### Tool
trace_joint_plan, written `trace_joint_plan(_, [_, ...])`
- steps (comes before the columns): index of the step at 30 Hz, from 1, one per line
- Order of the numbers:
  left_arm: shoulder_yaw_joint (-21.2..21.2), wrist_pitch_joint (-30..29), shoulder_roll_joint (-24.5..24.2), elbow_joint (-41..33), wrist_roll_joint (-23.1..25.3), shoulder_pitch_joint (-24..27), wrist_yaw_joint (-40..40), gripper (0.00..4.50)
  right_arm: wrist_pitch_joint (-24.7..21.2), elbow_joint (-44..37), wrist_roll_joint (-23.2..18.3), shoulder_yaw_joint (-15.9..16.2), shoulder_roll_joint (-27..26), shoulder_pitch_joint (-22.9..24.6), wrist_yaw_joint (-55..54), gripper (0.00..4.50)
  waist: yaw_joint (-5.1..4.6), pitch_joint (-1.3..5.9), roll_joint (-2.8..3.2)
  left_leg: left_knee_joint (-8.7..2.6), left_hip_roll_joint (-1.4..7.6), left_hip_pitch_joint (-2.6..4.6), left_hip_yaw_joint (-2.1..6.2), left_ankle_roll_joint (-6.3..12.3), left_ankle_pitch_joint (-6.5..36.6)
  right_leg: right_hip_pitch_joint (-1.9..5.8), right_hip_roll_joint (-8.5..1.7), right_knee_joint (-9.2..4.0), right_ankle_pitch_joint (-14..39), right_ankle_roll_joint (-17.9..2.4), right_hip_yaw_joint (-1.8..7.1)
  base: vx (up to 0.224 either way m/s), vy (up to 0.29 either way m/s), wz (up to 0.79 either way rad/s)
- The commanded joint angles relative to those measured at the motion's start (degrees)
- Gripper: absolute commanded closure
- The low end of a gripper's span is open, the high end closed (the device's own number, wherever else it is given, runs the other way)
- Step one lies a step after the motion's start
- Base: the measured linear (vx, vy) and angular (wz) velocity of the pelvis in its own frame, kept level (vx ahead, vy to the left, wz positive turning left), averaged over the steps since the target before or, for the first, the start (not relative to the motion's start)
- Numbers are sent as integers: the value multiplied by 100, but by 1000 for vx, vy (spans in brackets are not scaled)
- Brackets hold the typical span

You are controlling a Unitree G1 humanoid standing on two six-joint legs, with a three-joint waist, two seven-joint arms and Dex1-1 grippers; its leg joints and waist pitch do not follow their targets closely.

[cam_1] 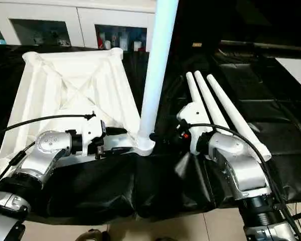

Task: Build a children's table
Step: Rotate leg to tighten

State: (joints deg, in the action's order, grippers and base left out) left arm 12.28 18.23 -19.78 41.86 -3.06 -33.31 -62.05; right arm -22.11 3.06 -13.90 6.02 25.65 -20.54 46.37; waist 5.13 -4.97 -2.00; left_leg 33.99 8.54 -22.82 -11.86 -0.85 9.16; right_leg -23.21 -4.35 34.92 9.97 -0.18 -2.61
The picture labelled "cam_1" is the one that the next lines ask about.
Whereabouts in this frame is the white plastic table leg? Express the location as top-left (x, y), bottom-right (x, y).
top-left (185, 72), bottom-right (206, 108)
top-left (137, 0), bottom-right (179, 156)
top-left (206, 74), bottom-right (272, 161)
top-left (193, 71), bottom-right (231, 131)

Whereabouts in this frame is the white flat board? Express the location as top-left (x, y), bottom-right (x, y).
top-left (275, 57), bottom-right (301, 96)

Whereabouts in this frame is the white glass-door cabinet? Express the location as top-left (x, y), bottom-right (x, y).
top-left (0, 0), bottom-right (159, 52)

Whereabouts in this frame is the white plastic table top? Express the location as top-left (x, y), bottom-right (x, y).
top-left (0, 48), bottom-right (155, 184)

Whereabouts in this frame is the black plastic mat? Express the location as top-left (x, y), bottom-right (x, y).
top-left (0, 43), bottom-right (301, 221)

